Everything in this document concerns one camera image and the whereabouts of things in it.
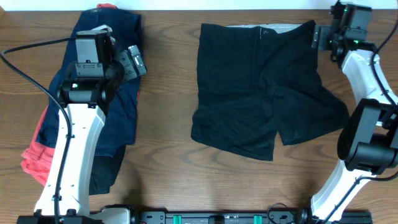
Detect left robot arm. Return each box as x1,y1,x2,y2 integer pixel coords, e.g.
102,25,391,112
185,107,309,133
17,25,136,223

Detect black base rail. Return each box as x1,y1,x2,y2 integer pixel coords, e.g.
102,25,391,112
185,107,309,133
136,211,374,224

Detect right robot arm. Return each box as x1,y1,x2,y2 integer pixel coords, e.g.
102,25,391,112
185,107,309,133
296,1,397,223

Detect navy blue shorts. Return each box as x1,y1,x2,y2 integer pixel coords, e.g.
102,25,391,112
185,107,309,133
34,8,143,157

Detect black shorts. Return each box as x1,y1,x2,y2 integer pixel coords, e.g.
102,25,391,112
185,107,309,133
191,21,349,161

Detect black garment under pile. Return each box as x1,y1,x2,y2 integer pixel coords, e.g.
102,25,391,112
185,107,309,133
89,146,126,195

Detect red shorts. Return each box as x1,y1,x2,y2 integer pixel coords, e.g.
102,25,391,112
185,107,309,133
21,2,119,187

